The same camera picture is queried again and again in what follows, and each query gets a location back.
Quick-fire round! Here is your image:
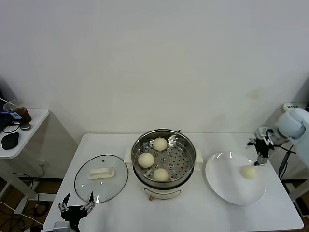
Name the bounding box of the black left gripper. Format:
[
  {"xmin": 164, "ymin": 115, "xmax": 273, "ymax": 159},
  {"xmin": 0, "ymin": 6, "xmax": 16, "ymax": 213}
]
[{"xmin": 57, "ymin": 191, "xmax": 96, "ymax": 228}]

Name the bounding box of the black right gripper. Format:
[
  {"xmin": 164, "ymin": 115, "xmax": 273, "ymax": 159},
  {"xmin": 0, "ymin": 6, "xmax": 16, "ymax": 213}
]
[{"xmin": 246, "ymin": 137, "xmax": 275, "ymax": 167}]

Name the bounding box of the white steamed baozi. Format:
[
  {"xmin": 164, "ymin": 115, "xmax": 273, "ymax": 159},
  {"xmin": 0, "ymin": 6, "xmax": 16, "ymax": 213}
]
[
  {"xmin": 154, "ymin": 137, "xmax": 168, "ymax": 152},
  {"xmin": 153, "ymin": 168, "xmax": 169, "ymax": 182},
  {"xmin": 240, "ymin": 165, "xmax": 257, "ymax": 180},
  {"xmin": 138, "ymin": 152, "xmax": 155, "ymax": 169}
]

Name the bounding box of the glass lid with cream handle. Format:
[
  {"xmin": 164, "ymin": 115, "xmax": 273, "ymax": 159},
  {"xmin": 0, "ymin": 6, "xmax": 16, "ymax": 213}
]
[{"xmin": 74, "ymin": 154, "xmax": 129, "ymax": 204}]

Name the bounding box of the stainless steel steamer basket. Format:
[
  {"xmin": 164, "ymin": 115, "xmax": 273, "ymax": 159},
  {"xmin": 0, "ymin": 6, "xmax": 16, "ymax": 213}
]
[{"xmin": 131, "ymin": 130, "xmax": 197, "ymax": 188}]

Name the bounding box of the white side table with label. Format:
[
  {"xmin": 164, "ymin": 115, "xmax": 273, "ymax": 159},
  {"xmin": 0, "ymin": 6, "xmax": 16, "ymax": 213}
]
[{"xmin": 255, "ymin": 103, "xmax": 309, "ymax": 206}]

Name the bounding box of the white round plate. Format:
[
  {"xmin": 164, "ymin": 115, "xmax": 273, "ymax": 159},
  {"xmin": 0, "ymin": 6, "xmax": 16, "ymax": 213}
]
[{"xmin": 205, "ymin": 151, "xmax": 267, "ymax": 206}]

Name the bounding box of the cream electric cooking pot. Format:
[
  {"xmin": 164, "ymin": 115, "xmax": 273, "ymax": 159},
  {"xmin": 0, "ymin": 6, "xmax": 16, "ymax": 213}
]
[{"xmin": 124, "ymin": 147, "xmax": 203, "ymax": 202}]

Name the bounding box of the black computer mouse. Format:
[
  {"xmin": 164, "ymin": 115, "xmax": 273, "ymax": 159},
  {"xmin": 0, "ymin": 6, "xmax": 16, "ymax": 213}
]
[{"xmin": 1, "ymin": 132, "xmax": 20, "ymax": 149}]

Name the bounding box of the white side table with cup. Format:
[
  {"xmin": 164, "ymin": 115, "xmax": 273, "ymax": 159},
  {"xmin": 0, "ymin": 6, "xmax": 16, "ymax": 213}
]
[{"xmin": 0, "ymin": 108, "xmax": 79, "ymax": 203}]

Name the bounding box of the plastic cup of iced coffee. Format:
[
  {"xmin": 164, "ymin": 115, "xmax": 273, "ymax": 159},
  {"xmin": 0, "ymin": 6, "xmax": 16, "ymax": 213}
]
[{"xmin": 3, "ymin": 99, "xmax": 33, "ymax": 123}]

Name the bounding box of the black electronic device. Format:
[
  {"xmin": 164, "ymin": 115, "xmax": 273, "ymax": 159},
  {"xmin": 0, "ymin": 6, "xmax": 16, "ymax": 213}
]
[{"xmin": 0, "ymin": 111, "xmax": 14, "ymax": 126}]

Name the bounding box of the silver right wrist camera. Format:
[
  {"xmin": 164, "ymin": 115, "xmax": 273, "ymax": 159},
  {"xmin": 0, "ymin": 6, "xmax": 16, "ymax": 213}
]
[{"xmin": 255, "ymin": 127, "xmax": 269, "ymax": 140}]

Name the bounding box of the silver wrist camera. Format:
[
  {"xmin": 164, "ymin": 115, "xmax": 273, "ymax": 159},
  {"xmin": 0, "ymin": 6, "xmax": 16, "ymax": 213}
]
[
  {"xmin": 53, "ymin": 221, "xmax": 72, "ymax": 232},
  {"xmin": 255, "ymin": 127, "xmax": 269, "ymax": 140}
]

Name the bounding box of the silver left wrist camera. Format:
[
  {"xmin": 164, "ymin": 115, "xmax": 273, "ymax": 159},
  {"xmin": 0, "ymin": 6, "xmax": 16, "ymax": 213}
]
[{"xmin": 53, "ymin": 221, "xmax": 72, "ymax": 232}]

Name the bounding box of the black cable with inline box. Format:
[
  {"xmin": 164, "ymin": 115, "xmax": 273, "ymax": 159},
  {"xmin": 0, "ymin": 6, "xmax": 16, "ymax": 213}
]
[{"xmin": 279, "ymin": 145, "xmax": 294, "ymax": 180}]

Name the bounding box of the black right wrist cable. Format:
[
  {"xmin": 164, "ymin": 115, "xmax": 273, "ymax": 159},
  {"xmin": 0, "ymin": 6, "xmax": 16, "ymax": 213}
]
[{"xmin": 277, "ymin": 144, "xmax": 297, "ymax": 154}]

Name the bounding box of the tangled black cable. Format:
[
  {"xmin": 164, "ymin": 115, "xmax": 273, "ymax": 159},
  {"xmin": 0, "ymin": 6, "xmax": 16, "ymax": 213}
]
[{"xmin": 0, "ymin": 172, "xmax": 57, "ymax": 232}]

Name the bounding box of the looped black desk cable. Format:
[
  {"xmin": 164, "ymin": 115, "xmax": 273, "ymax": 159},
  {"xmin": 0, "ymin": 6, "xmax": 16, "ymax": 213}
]
[{"xmin": 2, "ymin": 120, "xmax": 22, "ymax": 133}]

